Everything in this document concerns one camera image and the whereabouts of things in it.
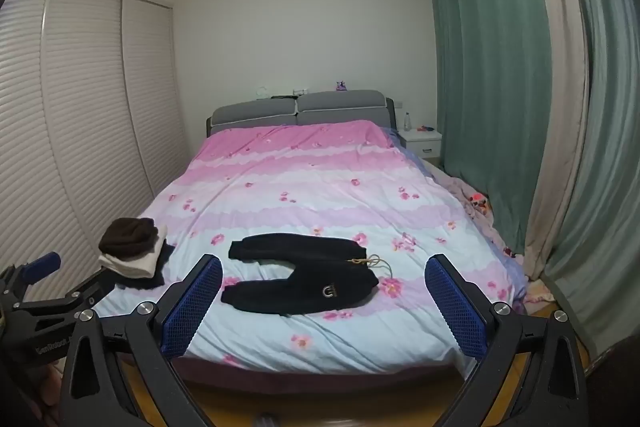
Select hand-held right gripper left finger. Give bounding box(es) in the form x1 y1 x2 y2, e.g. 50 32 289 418
60 253 223 427

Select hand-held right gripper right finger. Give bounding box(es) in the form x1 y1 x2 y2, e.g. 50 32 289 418
424 253 591 427

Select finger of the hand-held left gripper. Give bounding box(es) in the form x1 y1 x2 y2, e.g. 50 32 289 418
15 270 121 316
0 251 62 308

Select black pants with beige drawstring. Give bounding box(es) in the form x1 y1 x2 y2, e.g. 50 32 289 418
220 233 396 316

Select dark navy folded garment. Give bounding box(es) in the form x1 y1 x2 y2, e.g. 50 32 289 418
114 243 177 292

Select brown folded garment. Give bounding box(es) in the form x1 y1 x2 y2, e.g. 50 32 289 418
98 217 160 255

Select pale pink printed blanket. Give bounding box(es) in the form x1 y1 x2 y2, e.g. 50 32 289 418
425 159 557 305

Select white louvred wardrobe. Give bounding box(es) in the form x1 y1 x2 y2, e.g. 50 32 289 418
0 0 189 304

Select pink floral duvet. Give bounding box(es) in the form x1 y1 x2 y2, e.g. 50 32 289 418
92 119 528 375

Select white nightstand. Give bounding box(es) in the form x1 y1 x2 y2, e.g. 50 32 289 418
397 129 444 161

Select beige curtain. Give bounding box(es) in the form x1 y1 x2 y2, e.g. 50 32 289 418
514 0 592 282

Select green curtain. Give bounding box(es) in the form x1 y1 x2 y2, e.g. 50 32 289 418
542 0 640 360
424 0 557 254

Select grey bed frame with headboard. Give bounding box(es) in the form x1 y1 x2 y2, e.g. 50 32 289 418
170 90 468 390

